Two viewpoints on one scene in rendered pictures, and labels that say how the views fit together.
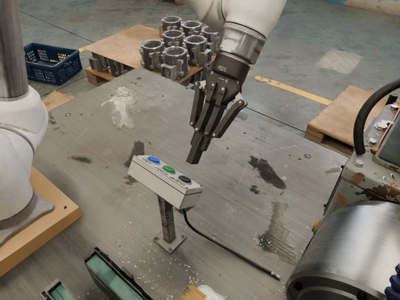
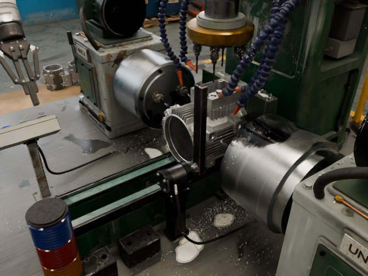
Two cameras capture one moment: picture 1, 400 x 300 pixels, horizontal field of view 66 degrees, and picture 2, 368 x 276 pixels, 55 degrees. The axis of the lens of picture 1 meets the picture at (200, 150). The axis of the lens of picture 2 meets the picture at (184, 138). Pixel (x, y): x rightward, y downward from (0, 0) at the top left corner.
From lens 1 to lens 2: 83 cm
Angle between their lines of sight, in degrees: 58
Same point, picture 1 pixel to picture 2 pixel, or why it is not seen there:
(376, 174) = (113, 50)
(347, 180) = (105, 63)
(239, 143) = not seen: outside the picture
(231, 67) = (18, 29)
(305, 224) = (91, 132)
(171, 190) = (45, 124)
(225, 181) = (22, 155)
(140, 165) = (7, 131)
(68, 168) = not seen: outside the picture
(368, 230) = (136, 61)
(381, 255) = (149, 60)
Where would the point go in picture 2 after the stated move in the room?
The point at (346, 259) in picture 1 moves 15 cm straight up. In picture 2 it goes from (144, 69) to (141, 23)
